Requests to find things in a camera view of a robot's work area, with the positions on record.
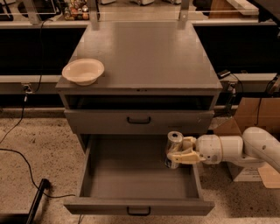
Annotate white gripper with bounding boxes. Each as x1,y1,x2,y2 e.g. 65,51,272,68
167,135,222,165

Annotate silver redbull can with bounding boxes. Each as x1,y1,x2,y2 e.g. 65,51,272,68
164,131,184,169

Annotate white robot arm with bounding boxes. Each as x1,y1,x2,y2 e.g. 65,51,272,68
165,127,280,172

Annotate grey open lower drawer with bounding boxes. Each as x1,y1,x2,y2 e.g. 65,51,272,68
65,135,214,216

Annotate grey metal drawer cabinet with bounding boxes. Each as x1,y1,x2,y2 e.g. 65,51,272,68
56,21,221,147

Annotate grey upper drawer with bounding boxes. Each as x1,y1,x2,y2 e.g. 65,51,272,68
65,109,214,135

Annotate brown cardboard box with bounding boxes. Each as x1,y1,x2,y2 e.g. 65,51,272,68
213,98,280,188

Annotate small black device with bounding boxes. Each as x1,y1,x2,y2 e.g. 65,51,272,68
217,70,231,79

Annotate white bowl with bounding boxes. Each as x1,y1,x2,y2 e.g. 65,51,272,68
62,59,105,86

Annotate black bar on floor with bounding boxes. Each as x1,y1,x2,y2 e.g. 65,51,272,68
25,178,50,224

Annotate cans on back shelf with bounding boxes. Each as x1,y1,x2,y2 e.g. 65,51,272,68
64,0,89,21

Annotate black floor cable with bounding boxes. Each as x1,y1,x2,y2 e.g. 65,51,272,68
0,93,77,200

